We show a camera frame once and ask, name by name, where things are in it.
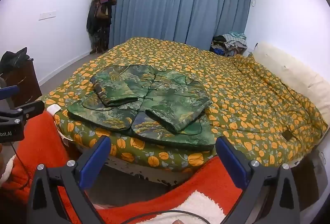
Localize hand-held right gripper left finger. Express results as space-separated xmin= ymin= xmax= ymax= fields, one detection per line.
xmin=27 ymin=135 xmax=112 ymax=224

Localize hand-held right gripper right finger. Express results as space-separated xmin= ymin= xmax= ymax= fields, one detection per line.
xmin=216 ymin=136 xmax=301 ymax=224

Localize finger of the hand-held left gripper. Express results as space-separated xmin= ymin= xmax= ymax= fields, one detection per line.
xmin=0 ymin=100 xmax=45 ymax=125
xmin=0 ymin=85 xmax=20 ymax=109

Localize pile of clothes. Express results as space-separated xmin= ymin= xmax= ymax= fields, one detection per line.
xmin=210 ymin=31 xmax=248 ymax=57

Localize hanging dark clothes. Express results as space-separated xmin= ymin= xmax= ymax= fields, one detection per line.
xmin=86 ymin=0 xmax=117 ymax=56

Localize dark wooden cabinet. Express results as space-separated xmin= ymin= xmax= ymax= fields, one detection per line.
xmin=0 ymin=58 xmax=43 ymax=109

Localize person's red white fleece garment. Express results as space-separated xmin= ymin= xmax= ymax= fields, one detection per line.
xmin=0 ymin=107 xmax=246 ymax=224

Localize dark green cloth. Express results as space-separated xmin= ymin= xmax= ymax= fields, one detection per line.
xmin=0 ymin=47 xmax=30 ymax=74

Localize green orange floral quilt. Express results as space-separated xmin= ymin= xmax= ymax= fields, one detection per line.
xmin=36 ymin=37 xmax=329 ymax=176

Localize cream padded headboard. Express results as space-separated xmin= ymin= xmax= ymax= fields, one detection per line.
xmin=251 ymin=41 xmax=330 ymax=122

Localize blue curtain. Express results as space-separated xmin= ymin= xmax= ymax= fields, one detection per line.
xmin=107 ymin=0 xmax=253 ymax=52

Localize black cable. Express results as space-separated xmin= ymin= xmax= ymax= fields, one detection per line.
xmin=126 ymin=210 xmax=212 ymax=224
xmin=10 ymin=142 xmax=30 ymax=189

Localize white wall plate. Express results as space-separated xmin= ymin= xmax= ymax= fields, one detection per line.
xmin=39 ymin=10 xmax=57 ymax=21

